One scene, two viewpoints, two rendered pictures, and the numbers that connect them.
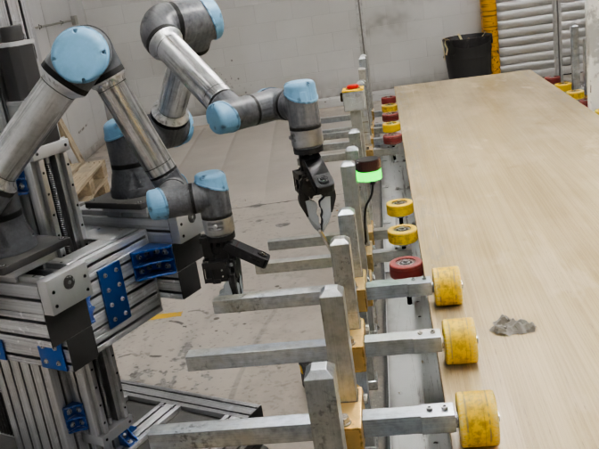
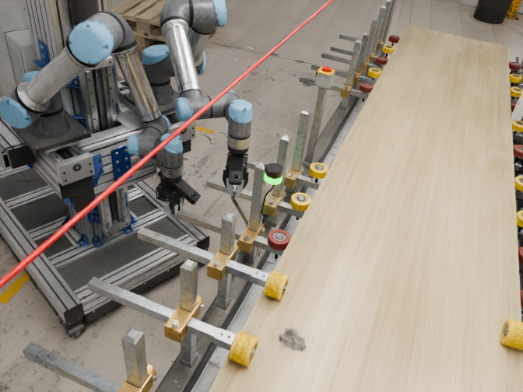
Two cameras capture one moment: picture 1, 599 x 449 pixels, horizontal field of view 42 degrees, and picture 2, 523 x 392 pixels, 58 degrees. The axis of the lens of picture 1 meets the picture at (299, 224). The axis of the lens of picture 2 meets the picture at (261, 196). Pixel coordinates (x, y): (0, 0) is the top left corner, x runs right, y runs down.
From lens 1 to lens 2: 0.78 m
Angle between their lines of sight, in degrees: 22
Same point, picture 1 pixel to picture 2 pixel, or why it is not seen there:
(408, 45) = not seen: outside the picture
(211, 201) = (166, 157)
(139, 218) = not seen: hidden behind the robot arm
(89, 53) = (95, 45)
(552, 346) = (301, 372)
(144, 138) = (140, 96)
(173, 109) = not seen: hidden behind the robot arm
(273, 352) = (135, 304)
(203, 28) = (208, 20)
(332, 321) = (128, 351)
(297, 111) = (232, 125)
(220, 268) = (166, 194)
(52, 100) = (69, 65)
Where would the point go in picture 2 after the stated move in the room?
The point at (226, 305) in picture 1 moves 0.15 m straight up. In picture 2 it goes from (145, 237) to (142, 202)
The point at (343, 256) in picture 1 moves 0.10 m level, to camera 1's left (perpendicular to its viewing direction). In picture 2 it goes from (187, 275) to (151, 266)
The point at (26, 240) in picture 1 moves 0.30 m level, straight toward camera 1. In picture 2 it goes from (59, 131) to (37, 176)
